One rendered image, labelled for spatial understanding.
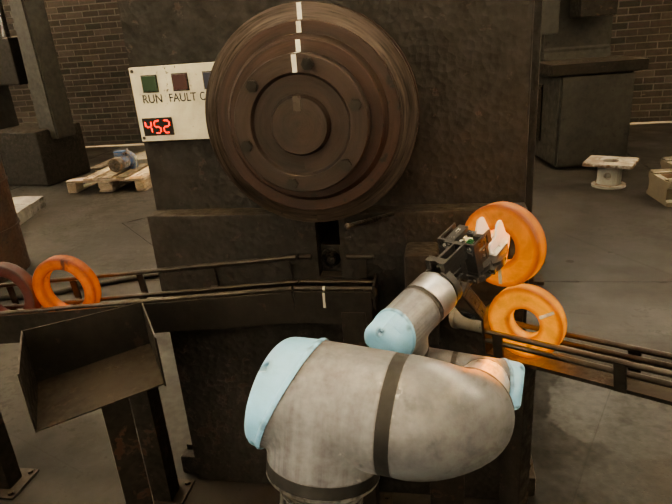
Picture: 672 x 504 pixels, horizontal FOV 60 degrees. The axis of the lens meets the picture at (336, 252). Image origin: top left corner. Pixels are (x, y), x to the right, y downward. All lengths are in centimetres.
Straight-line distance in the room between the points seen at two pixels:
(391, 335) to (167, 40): 97
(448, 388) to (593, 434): 164
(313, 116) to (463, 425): 79
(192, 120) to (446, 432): 115
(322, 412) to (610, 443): 166
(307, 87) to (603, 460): 145
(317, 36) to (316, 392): 85
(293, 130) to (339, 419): 78
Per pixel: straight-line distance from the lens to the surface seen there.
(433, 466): 54
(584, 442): 212
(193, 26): 151
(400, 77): 125
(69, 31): 874
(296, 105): 120
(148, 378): 137
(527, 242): 106
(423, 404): 52
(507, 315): 126
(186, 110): 152
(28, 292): 179
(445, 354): 94
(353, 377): 54
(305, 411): 55
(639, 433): 221
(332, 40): 124
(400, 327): 85
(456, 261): 95
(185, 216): 156
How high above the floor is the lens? 129
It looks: 21 degrees down
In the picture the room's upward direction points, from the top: 4 degrees counter-clockwise
